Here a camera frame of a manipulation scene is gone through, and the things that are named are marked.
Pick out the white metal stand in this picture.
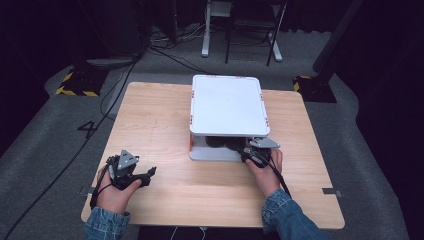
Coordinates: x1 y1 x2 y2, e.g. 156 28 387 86
200 0 284 63

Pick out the person's left hand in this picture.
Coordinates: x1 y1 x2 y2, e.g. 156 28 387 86
95 165 143 215

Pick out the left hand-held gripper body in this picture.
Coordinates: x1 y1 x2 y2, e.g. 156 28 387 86
105 149 152 192

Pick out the person's right hand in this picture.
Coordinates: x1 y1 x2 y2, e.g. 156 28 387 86
244 147 285 198

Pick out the grey tape strip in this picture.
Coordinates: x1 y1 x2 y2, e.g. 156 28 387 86
321 187 343 198
79 185 98 196

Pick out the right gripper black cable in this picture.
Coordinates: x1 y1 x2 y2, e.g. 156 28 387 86
254 153 292 198

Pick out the white box with lid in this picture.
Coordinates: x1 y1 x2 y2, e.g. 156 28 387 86
188 74 272 163

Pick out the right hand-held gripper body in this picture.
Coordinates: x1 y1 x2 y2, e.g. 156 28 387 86
240 136 281 169

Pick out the black round object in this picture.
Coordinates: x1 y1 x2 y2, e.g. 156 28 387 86
225 136 248 152
204 135 228 149

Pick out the black chair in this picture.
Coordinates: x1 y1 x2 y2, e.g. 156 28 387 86
224 0 288 67

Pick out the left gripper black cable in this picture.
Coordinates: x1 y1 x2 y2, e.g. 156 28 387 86
89 155 118 211

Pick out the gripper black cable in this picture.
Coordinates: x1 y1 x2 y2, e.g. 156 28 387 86
89 155 118 211
254 153 292 198

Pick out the white cable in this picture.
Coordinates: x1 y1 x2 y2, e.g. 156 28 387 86
170 225 208 240

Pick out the black yellow striped stand base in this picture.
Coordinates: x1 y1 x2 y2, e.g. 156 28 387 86
54 67 110 98
292 75 338 104

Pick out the long black floor cable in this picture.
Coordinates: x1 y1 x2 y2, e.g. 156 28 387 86
0 53 143 240

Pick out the bundle of floor cables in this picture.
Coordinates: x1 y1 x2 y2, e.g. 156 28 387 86
146 23 214 75

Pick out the black slanted pole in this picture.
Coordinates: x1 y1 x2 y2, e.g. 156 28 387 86
312 0 365 75

